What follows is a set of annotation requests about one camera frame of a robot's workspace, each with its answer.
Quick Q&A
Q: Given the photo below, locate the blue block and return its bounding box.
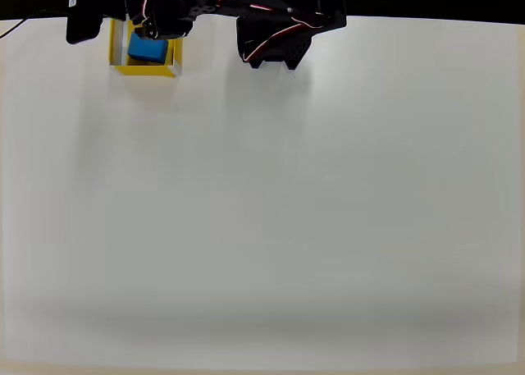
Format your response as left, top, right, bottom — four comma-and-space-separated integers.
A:
126, 31, 171, 66

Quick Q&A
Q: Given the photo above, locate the black camera bar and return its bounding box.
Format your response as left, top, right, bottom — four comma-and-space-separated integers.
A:
65, 0, 126, 46

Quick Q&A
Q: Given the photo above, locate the thin black cable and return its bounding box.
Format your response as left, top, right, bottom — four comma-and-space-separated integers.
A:
0, 9, 70, 39

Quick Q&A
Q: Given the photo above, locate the yellow open box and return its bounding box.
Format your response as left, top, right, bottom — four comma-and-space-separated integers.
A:
107, 16, 184, 80

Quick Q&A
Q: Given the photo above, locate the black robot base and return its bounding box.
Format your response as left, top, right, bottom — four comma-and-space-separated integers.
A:
235, 15, 313, 71

